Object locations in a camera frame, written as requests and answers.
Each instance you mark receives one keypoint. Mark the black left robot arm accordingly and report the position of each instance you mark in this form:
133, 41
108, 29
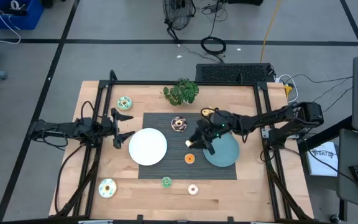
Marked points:
61, 129

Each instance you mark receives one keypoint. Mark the black floor fan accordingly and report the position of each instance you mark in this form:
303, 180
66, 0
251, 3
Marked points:
179, 14

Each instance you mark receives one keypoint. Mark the blue plastic bin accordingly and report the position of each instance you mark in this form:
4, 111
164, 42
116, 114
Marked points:
26, 18

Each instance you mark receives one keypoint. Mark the small green donut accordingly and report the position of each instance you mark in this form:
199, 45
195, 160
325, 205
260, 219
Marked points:
166, 182

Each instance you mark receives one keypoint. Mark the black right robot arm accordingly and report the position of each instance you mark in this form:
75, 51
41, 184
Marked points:
291, 115

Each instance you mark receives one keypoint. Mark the yellow donut with chocolate stripes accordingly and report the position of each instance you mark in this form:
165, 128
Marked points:
207, 111

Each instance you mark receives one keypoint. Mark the teal round plate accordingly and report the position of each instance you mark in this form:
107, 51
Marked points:
225, 153

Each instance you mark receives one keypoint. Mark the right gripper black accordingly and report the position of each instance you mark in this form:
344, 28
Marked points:
217, 126

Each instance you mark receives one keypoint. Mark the black computer case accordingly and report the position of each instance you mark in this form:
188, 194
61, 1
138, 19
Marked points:
228, 73

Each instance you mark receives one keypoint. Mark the black aluminium frame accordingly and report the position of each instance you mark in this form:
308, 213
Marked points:
135, 82

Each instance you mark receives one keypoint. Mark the white round plate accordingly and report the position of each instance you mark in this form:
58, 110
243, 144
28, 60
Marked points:
148, 147

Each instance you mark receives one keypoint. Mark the grey woven placemat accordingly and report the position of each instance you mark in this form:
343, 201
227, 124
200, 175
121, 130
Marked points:
172, 170

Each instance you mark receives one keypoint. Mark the white booklet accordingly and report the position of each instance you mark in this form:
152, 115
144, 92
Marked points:
322, 165

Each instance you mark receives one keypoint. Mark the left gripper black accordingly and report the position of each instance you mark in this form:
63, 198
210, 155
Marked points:
115, 127

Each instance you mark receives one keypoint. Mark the small orange donut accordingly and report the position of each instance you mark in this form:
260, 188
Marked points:
189, 158

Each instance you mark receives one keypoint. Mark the green potted plant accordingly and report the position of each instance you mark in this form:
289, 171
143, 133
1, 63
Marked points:
180, 91

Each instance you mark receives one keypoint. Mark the chocolate donut with white drizzle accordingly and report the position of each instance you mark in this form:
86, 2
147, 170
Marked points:
179, 124

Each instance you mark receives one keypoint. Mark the black table clamp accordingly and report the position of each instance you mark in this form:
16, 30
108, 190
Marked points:
230, 219
140, 218

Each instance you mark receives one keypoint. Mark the large mint green donut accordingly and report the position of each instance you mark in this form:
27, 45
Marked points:
124, 103

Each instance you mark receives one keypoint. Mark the small pink white donut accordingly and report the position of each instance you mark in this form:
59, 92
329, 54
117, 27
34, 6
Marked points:
193, 189

